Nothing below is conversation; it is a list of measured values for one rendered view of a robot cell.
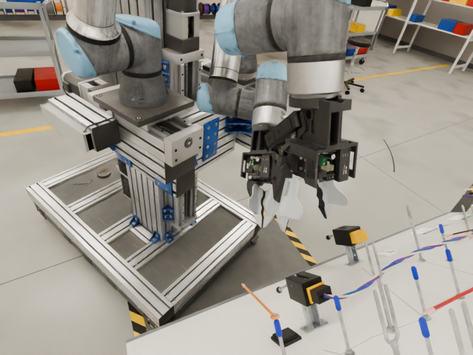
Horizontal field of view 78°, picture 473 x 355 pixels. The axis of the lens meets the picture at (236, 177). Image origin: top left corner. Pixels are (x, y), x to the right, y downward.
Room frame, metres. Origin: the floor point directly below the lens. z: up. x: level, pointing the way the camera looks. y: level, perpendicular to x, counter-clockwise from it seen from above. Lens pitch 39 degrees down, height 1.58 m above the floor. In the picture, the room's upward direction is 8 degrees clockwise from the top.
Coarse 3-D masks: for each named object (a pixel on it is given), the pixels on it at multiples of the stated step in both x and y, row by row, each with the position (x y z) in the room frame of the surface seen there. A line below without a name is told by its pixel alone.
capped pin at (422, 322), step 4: (420, 320) 0.17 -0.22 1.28; (424, 320) 0.17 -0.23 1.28; (420, 324) 0.17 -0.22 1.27; (424, 324) 0.17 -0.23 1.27; (420, 328) 0.17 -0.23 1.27; (424, 328) 0.17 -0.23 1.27; (428, 328) 0.17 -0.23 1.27; (424, 332) 0.17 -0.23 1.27; (428, 332) 0.17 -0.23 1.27; (424, 336) 0.16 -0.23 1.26; (428, 336) 0.16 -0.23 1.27; (428, 340) 0.16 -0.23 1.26; (428, 344) 0.16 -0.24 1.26; (428, 348) 0.16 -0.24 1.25; (428, 352) 0.15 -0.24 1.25; (432, 352) 0.15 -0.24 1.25
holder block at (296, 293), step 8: (304, 272) 0.34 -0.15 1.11; (288, 280) 0.31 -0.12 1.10; (296, 280) 0.30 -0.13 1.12; (304, 280) 0.30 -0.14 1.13; (312, 280) 0.30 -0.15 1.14; (320, 280) 0.30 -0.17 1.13; (288, 288) 0.31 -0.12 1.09; (296, 288) 0.29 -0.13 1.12; (304, 288) 0.29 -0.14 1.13; (296, 296) 0.29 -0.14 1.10; (304, 296) 0.28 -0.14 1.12; (304, 304) 0.27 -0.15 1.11; (312, 304) 0.27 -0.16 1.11
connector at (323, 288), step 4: (316, 288) 0.28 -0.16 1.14; (320, 288) 0.28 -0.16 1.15; (324, 288) 0.28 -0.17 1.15; (328, 288) 0.28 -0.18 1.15; (312, 292) 0.27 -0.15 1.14; (316, 292) 0.27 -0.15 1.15; (320, 292) 0.27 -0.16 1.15; (324, 292) 0.27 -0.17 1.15; (328, 292) 0.28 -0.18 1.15; (312, 296) 0.27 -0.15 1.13; (316, 296) 0.27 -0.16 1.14; (320, 296) 0.27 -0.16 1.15; (324, 296) 0.27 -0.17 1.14; (308, 300) 0.27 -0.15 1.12; (312, 300) 0.27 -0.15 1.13; (316, 300) 0.26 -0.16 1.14; (320, 300) 0.26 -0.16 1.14; (324, 300) 0.27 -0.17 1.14
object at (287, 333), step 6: (282, 330) 0.25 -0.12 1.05; (288, 330) 0.25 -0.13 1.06; (276, 336) 0.23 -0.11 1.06; (282, 336) 0.23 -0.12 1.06; (288, 336) 0.23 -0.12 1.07; (294, 336) 0.23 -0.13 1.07; (300, 336) 0.23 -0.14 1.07; (276, 342) 0.22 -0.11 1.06; (288, 342) 0.22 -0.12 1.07; (294, 342) 0.22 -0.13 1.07
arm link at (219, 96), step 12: (228, 0) 0.82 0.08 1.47; (216, 48) 0.77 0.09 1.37; (216, 60) 0.75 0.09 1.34; (228, 60) 0.75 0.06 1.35; (240, 60) 0.78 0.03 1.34; (216, 72) 0.73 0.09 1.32; (228, 72) 0.73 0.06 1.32; (204, 84) 0.73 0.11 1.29; (216, 84) 0.71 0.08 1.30; (228, 84) 0.72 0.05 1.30; (204, 96) 0.70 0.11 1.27; (216, 96) 0.70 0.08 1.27; (228, 96) 0.70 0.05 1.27; (204, 108) 0.70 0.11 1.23; (216, 108) 0.69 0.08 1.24; (228, 108) 0.69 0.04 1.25
